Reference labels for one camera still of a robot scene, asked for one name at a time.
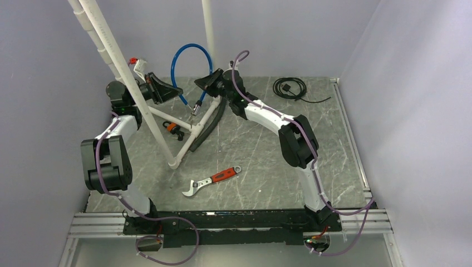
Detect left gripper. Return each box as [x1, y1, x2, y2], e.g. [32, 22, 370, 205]
[129, 72, 184, 106]

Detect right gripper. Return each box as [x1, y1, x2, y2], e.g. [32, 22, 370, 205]
[194, 69, 233, 103]

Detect blue cable lock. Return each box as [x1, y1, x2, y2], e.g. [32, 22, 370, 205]
[170, 43, 214, 117]

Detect silver lock keys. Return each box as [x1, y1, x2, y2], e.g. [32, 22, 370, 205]
[188, 113, 195, 127]

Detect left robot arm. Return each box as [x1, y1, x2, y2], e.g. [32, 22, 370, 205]
[80, 81, 160, 234]

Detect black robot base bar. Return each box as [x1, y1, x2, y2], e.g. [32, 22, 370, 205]
[123, 208, 342, 248]

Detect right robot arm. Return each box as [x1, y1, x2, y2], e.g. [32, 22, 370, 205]
[195, 68, 339, 231]

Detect orange black padlock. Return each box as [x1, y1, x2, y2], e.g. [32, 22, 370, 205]
[162, 121, 181, 135]

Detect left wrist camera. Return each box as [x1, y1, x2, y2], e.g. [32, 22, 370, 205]
[128, 57, 148, 81]

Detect white PVC pipe frame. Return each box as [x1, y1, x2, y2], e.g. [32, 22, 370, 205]
[69, 1, 225, 169]

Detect black corrugated hose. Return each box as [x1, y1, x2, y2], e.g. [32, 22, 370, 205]
[189, 96, 228, 154]

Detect coiled black USB cable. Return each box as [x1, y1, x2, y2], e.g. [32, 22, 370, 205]
[273, 77, 332, 104]

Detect red handled adjustable wrench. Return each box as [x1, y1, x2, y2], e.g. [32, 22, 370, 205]
[182, 166, 242, 197]

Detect aluminium rail frame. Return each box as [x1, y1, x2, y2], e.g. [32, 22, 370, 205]
[58, 212, 125, 266]

